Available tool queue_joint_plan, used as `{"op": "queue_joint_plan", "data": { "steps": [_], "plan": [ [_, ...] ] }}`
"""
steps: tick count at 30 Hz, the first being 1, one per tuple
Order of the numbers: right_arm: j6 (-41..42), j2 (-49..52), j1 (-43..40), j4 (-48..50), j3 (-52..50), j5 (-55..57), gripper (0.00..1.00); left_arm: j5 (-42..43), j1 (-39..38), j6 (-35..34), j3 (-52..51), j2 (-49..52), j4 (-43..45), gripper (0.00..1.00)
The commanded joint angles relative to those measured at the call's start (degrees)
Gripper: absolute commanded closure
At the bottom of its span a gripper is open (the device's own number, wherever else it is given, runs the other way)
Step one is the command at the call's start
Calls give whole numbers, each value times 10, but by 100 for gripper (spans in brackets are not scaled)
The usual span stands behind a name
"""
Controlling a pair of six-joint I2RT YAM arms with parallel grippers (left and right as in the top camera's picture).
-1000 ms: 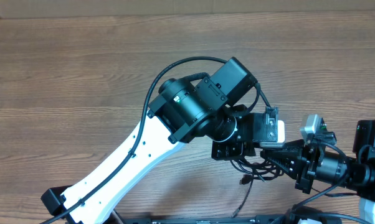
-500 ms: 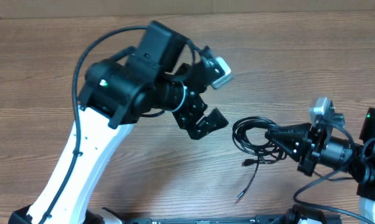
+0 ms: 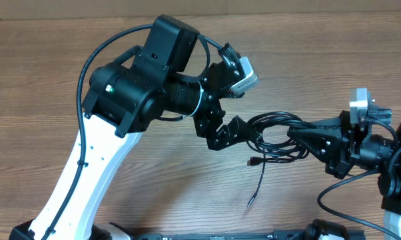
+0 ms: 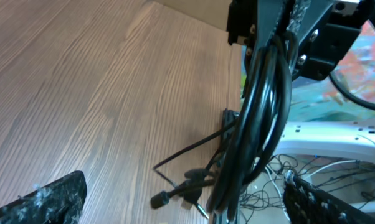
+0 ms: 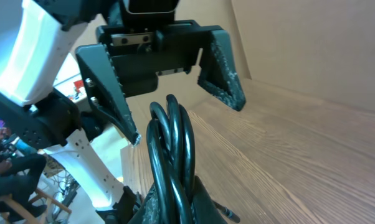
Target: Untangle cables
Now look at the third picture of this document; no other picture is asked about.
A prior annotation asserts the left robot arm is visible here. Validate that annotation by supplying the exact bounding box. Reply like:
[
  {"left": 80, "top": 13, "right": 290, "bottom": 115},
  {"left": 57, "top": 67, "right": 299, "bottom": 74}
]
[{"left": 10, "top": 15, "right": 260, "bottom": 239}]

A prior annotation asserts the black cable bundle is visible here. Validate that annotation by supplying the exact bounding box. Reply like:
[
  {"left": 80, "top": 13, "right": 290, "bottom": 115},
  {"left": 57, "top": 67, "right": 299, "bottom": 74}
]
[{"left": 246, "top": 111, "right": 318, "bottom": 208}]

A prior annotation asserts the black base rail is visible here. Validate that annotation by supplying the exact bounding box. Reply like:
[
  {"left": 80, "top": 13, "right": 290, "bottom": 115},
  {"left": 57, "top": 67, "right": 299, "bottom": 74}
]
[{"left": 110, "top": 219, "right": 366, "bottom": 240}]

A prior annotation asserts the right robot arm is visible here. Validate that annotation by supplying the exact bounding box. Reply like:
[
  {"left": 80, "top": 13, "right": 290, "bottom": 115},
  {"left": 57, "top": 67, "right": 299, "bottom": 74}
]
[{"left": 287, "top": 100, "right": 401, "bottom": 239}]

